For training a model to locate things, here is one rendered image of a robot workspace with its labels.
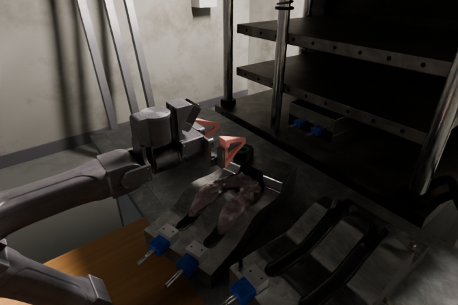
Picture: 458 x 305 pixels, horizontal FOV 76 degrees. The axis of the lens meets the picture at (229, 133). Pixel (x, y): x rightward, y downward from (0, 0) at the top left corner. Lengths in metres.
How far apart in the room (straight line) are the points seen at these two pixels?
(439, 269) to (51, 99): 3.00
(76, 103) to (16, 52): 0.64
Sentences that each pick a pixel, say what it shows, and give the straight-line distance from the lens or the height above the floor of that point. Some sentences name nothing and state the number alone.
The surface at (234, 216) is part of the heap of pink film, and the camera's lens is 0.90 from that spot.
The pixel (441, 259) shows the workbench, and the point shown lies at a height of 0.80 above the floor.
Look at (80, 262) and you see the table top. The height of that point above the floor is 0.80.
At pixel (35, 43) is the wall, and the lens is 3.06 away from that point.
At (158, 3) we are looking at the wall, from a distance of 3.34.
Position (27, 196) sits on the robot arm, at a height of 1.23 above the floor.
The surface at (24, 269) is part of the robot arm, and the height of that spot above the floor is 1.10.
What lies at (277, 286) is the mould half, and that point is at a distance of 0.77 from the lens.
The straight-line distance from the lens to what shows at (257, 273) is 0.75.
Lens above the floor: 1.52
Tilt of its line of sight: 28 degrees down
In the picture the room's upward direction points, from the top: straight up
